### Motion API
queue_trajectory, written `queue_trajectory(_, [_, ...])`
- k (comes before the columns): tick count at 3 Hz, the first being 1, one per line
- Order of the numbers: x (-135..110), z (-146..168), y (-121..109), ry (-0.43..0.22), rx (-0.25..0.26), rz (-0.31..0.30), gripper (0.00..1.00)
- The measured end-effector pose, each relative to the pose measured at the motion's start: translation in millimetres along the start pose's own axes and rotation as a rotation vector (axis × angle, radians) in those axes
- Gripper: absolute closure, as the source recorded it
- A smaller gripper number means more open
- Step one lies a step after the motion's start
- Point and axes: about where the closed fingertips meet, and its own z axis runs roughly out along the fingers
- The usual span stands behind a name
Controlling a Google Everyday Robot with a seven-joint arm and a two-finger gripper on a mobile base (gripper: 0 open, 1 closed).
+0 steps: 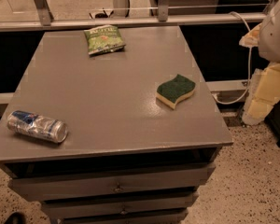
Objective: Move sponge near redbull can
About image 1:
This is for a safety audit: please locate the grey drawer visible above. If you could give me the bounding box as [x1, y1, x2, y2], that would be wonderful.
[42, 190, 198, 219]
[62, 208, 188, 224]
[9, 162, 216, 201]

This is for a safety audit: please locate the top grey drawer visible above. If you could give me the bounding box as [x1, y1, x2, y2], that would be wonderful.
[9, 162, 216, 201]

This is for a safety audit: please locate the silver blue redbull can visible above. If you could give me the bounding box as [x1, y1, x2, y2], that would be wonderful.
[7, 110, 68, 144]

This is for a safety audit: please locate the dark shoe tip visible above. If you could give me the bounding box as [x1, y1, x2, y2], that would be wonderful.
[4, 212, 26, 224]

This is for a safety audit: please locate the green snack bag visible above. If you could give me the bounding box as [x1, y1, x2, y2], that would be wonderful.
[84, 25, 125, 56]

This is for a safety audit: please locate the grey metal rail frame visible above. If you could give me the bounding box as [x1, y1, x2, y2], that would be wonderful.
[0, 0, 277, 32]

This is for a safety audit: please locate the green and yellow sponge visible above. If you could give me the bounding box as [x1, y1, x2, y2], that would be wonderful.
[156, 75, 196, 110]

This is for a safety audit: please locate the bottom grey drawer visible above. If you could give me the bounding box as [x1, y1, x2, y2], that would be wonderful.
[62, 208, 188, 224]

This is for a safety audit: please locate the white cable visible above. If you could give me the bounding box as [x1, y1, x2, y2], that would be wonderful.
[212, 11, 254, 105]

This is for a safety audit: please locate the grey drawer cabinet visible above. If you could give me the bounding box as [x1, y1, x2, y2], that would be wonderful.
[0, 25, 234, 224]

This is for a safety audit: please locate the middle grey drawer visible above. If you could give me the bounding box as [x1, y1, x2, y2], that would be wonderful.
[42, 190, 198, 219]

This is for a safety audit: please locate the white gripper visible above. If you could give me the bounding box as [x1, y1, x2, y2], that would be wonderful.
[239, 0, 280, 125]

